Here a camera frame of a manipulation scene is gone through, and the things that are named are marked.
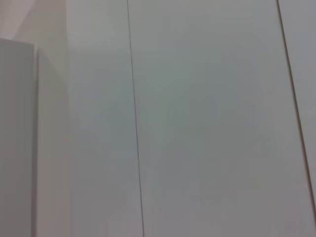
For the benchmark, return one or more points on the white tall cabinet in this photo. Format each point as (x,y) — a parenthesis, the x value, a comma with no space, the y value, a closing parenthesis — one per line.
(17,138)

